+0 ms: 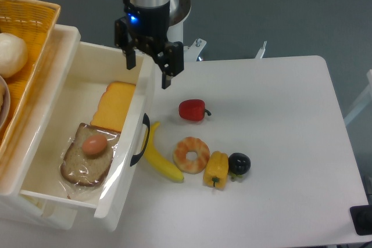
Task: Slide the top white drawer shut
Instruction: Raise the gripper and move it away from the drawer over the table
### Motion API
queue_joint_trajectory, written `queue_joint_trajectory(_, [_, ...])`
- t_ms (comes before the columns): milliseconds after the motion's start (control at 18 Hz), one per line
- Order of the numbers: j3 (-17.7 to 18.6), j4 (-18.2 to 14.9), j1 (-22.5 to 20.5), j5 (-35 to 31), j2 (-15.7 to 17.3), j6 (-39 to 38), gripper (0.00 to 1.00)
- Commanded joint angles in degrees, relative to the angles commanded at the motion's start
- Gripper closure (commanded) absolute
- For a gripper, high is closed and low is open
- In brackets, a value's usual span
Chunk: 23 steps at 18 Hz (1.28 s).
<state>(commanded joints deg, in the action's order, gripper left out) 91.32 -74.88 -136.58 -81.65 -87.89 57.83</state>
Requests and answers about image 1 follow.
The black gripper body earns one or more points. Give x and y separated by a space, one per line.
145 29

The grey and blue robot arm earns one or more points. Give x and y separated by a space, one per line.
144 27

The white drawer cabinet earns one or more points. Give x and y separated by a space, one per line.
21 149

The red bell pepper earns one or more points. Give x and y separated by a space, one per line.
193 110

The yellow toast slice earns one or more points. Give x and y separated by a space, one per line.
113 106

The yellow banana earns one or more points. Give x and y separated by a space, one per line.
158 162

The brown egg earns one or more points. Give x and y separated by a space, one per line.
94 145

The yellow wicker basket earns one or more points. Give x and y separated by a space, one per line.
33 21

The yellow bell pepper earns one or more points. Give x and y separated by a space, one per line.
216 171

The black round fruit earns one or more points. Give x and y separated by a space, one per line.
238 166

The white bread roll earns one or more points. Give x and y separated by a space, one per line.
14 54

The brown bread slice in wrap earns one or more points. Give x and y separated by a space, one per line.
80 169

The bowl in basket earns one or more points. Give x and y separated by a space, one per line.
5 102

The black device at table edge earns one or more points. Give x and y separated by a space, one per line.
361 217

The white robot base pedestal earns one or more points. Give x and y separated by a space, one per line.
179 12

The white frame right edge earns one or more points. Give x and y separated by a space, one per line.
360 103

